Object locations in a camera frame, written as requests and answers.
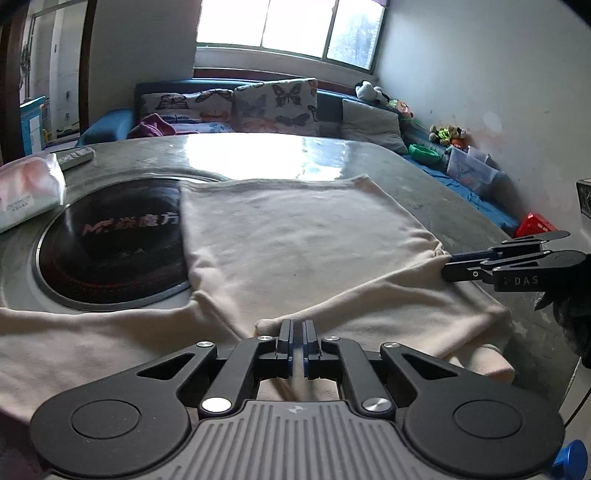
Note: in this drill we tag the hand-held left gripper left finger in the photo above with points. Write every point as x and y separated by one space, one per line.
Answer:
288 353

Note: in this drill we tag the panda plush toy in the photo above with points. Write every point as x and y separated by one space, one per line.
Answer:
371 91

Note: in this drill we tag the small plush toys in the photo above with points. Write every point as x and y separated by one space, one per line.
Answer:
447 134

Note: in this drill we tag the purple cloth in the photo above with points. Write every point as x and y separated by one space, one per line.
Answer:
152 127

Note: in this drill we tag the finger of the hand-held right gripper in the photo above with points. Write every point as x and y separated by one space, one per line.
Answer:
512 245
466 271

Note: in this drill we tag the white tissue pack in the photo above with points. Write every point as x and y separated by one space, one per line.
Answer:
27 189

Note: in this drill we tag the blue sofa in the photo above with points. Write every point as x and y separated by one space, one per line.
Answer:
330 110

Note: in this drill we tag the square butterfly print cushion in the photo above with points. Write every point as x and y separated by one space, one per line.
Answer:
277 106

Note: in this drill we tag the grey remote control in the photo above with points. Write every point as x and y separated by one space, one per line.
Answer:
74 157

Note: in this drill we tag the grey cushion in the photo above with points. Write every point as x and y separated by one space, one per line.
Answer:
371 124

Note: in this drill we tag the round black induction cooktop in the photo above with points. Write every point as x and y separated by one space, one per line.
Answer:
115 240

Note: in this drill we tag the beige cloth garment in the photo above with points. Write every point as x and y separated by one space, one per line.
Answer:
300 240

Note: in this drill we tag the clear plastic storage box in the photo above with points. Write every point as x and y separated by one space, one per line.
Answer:
471 173

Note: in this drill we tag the wide butterfly print cushion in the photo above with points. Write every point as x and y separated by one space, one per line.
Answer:
184 104

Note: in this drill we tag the green bowl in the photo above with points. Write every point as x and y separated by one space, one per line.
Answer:
422 153

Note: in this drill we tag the red box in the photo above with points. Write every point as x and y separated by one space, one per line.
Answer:
535 226

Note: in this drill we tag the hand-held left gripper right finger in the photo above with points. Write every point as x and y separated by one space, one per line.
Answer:
306 353

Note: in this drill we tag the window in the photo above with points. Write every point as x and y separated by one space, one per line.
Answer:
295 23

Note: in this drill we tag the person's right hand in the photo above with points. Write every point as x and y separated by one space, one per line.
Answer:
572 318

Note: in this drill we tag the blue cardboard box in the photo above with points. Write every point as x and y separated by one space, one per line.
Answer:
33 127

